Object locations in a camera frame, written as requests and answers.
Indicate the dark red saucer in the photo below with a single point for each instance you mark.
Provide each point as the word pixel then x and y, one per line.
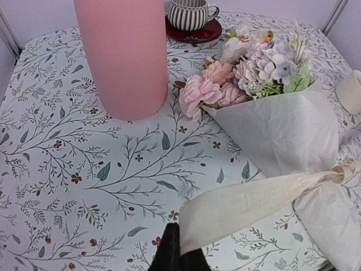
pixel 210 32

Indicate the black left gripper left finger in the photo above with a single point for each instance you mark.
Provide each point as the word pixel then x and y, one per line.
pixel 168 253

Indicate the cream white mug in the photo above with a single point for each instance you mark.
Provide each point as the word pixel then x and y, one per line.
pixel 349 93

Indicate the pink tall vase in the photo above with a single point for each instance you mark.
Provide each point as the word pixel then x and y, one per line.
pixel 125 46

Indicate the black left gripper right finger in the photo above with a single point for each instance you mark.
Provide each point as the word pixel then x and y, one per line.
pixel 194 261

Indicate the cream printed ribbon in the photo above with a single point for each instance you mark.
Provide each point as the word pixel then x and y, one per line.
pixel 221 212

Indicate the striped grey ceramic cup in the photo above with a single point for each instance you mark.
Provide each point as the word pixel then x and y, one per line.
pixel 190 16

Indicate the right aluminium frame post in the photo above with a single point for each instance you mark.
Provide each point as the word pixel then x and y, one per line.
pixel 334 16

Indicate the left aluminium frame post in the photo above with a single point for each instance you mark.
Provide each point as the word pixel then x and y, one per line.
pixel 9 39

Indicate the aluminium frame post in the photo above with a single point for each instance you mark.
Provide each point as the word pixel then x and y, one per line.
pixel 334 16
pixel 9 39

